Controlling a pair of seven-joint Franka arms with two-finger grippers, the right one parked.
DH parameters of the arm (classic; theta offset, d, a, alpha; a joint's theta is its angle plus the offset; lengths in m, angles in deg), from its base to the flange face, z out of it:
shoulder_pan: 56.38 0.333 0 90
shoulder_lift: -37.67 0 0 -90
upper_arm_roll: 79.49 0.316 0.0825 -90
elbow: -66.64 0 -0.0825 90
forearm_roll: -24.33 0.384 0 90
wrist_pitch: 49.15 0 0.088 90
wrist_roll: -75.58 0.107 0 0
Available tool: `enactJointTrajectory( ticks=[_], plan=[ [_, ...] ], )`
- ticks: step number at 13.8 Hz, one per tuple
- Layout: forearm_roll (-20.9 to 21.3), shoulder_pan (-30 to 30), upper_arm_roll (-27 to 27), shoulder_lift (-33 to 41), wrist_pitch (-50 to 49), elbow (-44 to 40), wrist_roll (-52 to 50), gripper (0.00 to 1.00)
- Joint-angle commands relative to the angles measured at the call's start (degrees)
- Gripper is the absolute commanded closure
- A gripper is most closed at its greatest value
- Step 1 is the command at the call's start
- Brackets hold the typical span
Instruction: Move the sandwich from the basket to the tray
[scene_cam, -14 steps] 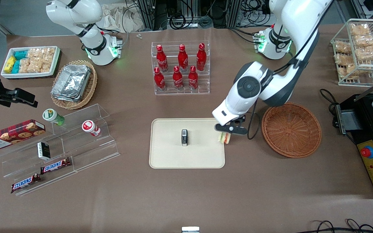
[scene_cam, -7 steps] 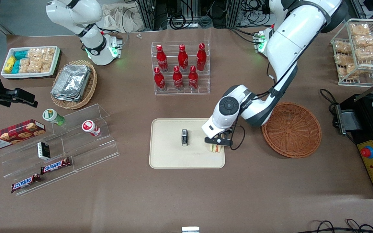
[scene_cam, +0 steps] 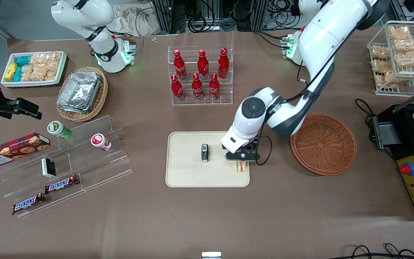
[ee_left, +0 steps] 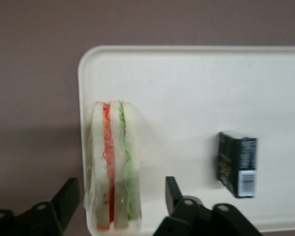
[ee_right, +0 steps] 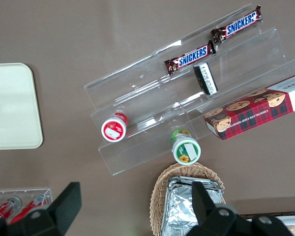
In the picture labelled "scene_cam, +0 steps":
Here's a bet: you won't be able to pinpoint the clear acrylic stepped display stand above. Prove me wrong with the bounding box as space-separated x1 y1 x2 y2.
0 115 134 219

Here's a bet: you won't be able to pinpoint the Snickers chocolate bar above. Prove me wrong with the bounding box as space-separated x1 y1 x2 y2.
12 193 46 215
45 175 79 194

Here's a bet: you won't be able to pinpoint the red cola bottle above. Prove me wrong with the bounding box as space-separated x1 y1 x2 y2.
197 49 209 80
209 73 221 101
174 50 187 80
218 48 230 79
192 73 204 101
171 74 185 101

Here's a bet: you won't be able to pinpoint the red tartan cookie box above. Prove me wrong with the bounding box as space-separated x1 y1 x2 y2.
0 132 51 168

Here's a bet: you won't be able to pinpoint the white rectangular snack tray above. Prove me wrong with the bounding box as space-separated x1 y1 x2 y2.
1 51 67 88

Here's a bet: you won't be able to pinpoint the green lidded snack cup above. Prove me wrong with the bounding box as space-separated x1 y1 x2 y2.
47 121 73 140

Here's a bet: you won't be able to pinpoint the round brown wicker basket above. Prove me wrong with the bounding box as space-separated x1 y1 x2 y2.
290 113 357 176

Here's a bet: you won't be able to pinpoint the yellow snack pack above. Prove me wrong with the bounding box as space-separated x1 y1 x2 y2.
4 63 17 82

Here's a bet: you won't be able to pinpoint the beige crumpled cloth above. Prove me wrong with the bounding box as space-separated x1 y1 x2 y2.
112 3 161 37

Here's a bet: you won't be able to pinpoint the black loose cables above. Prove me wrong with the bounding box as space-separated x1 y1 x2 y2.
336 243 414 259

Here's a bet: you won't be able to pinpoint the clear fried snack bag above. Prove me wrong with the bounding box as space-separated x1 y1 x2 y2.
392 38 414 53
383 70 406 89
394 50 414 68
371 59 394 73
371 45 391 60
388 26 411 40

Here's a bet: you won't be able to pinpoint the aluminium foil container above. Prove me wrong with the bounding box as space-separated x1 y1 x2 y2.
57 71 101 114

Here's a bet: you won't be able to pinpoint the red lidded snack cup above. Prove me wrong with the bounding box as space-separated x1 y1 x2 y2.
91 133 112 152

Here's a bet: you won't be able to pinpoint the aluminium profile frame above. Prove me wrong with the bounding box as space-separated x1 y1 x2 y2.
149 0 265 33

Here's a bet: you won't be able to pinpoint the clear rice cracker bag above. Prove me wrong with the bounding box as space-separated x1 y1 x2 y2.
31 54 48 69
47 53 62 69
34 67 61 82
22 65 36 81

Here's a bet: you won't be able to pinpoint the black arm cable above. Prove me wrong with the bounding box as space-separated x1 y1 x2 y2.
256 22 355 166

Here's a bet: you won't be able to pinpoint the black countertop appliance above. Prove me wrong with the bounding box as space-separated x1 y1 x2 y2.
372 81 414 222

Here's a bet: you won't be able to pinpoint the beige plastic serving tray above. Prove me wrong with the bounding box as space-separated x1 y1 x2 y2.
166 131 250 188

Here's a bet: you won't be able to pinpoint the black appliance power cable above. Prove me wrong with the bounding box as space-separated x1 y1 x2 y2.
354 99 377 144

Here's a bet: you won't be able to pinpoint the clear acrylic bottle rack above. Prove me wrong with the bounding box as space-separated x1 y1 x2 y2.
167 45 234 106

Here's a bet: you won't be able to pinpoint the oval wicker basket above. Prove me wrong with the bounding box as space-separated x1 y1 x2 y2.
56 67 109 122

